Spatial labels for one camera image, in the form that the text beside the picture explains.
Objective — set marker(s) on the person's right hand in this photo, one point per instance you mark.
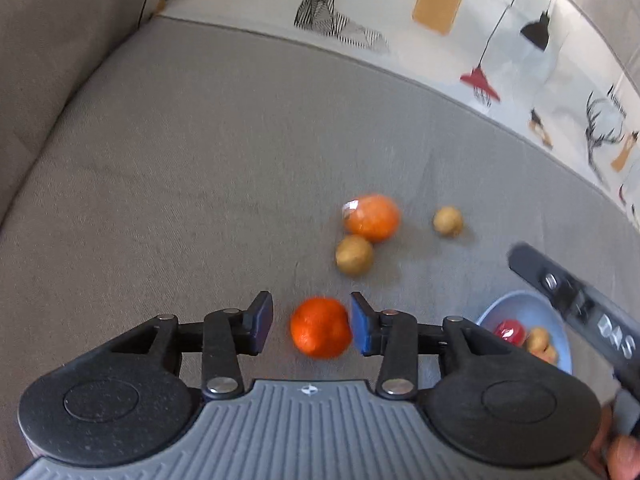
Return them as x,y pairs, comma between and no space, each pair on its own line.
625,457

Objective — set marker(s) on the light blue bowl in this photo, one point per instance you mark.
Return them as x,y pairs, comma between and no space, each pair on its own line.
505,310

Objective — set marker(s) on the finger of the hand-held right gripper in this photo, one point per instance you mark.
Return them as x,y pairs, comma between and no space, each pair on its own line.
532,265

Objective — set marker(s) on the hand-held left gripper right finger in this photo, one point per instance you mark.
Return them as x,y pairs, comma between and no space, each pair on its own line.
361,325

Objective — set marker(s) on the yellow-brown round fruit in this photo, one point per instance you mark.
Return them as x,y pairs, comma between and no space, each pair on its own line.
448,221
354,255
537,340

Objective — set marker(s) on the deer and lamp printed cloth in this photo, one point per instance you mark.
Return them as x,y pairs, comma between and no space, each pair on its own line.
400,25

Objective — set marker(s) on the red round fruit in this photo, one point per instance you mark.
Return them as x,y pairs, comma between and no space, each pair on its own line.
510,332

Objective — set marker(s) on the plastic-wrapped orange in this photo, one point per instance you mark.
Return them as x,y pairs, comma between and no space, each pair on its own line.
372,217

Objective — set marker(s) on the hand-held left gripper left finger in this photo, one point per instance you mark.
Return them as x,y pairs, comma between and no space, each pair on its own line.
261,320

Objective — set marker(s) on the grey fabric sofa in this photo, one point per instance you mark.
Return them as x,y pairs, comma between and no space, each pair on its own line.
175,160

